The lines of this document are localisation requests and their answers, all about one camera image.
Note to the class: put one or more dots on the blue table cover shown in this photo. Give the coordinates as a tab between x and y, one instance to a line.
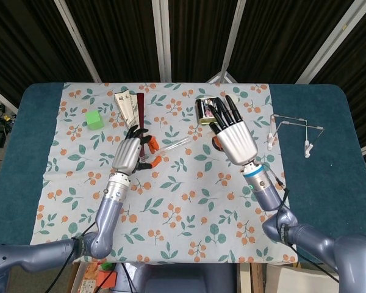
323	183

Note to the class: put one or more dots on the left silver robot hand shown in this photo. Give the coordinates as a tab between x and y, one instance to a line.
126	155

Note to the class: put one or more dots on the green cube box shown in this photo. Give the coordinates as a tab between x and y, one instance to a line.
94	120

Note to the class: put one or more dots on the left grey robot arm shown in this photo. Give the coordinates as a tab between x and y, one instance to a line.
109	207

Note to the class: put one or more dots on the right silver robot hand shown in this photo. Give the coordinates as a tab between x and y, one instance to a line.
236	143

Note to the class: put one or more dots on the white flat board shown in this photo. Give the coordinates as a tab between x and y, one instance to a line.
292	280

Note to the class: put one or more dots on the white partition frame post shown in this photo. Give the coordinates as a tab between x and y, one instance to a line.
326	45
162	39
76	36
233	30

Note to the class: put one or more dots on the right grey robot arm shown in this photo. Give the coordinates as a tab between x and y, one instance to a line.
268	195

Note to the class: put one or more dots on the printed cardboard box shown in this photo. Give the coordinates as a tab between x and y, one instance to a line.
88	284

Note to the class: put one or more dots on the orange box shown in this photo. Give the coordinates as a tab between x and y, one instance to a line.
106	279

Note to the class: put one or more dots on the gold and black tin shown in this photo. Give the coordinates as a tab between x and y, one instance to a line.
202	110

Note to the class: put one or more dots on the clear glass test tube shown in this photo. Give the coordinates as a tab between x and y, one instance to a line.
177	144

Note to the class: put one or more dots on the orange fruit print tablecloth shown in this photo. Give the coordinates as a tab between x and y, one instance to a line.
177	189

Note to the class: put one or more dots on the dark red folding fan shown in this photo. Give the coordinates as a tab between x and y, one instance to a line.
126	107

